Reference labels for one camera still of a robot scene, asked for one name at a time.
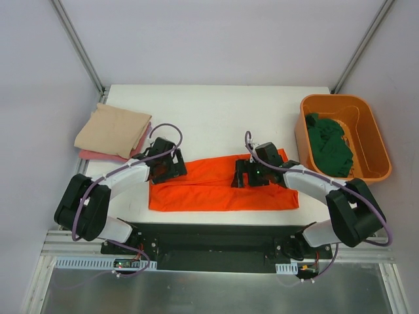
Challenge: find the orange plastic bin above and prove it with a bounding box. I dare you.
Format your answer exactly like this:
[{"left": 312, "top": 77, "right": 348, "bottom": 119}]
[{"left": 295, "top": 94, "right": 392, "bottom": 185}]

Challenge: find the beige folded t-shirt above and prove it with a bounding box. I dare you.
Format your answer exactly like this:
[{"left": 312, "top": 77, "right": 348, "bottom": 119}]
[{"left": 74, "top": 103, "right": 152, "bottom": 158}]

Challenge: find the right aluminium frame post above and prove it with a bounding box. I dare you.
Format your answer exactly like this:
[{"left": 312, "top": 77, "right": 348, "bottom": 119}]
[{"left": 329, "top": 0, "right": 397, "bottom": 95}]

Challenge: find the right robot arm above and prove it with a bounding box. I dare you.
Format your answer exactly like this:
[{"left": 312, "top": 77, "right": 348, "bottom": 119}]
[{"left": 231, "top": 140, "right": 393, "bottom": 258}]

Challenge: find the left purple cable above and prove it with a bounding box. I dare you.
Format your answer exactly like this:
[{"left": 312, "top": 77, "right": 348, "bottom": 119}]
[{"left": 55, "top": 122, "right": 183, "bottom": 288}]

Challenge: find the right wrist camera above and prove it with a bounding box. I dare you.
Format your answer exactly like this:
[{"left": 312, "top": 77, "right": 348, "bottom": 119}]
[{"left": 248, "top": 140, "right": 260, "bottom": 149}]

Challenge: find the pink folded t-shirt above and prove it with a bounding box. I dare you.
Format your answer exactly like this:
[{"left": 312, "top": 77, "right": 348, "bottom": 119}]
[{"left": 79, "top": 123, "right": 152, "bottom": 163}]

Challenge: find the left white cable duct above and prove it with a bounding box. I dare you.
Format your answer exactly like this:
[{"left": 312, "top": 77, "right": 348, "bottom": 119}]
[{"left": 55, "top": 257, "right": 157, "bottom": 271}]

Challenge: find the left aluminium frame post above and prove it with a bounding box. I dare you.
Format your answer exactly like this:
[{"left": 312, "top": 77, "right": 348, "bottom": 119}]
[{"left": 49, "top": 0, "right": 107, "bottom": 96}]

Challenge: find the white cable duct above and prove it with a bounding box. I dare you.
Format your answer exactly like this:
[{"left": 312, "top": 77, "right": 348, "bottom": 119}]
[
  {"left": 55, "top": 257, "right": 157, "bottom": 271},
  {"left": 275, "top": 262, "right": 299, "bottom": 275}
]

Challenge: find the orange t-shirt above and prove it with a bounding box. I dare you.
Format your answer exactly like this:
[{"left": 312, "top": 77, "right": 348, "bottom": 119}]
[{"left": 149, "top": 154, "right": 299, "bottom": 212}]

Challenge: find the aluminium front rail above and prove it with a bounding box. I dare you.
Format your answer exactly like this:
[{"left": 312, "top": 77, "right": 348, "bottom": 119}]
[{"left": 41, "top": 230, "right": 396, "bottom": 264}]

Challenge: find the aluminium frame post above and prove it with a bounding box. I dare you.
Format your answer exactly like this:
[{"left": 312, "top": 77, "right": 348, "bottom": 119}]
[
  {"left": 329, "top": 0, "right": 397, "bottom": 95},
  {"left": 49, "top": 0, "right": 107, "bottom": 96}
]

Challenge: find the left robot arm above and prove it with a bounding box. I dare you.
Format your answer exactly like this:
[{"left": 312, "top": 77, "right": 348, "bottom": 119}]
[{"left": 54, "top": 137, "right": 187, "bottom": 254}]

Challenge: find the green t-shirt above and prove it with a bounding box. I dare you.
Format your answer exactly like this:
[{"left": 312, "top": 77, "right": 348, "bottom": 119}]
[{"left": 305, "top": 113, "right": 354, "bottom": 178}]

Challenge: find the right white cable duct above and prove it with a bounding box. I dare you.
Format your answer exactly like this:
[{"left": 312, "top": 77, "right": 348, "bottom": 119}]
[{"left": 275, "top": 262, "right": 299, "bottom": 275}]

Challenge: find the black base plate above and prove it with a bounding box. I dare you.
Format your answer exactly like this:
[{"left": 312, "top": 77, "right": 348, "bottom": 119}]
[{"left": 62, "top": 219, "right": 335, "bottom": 274}]

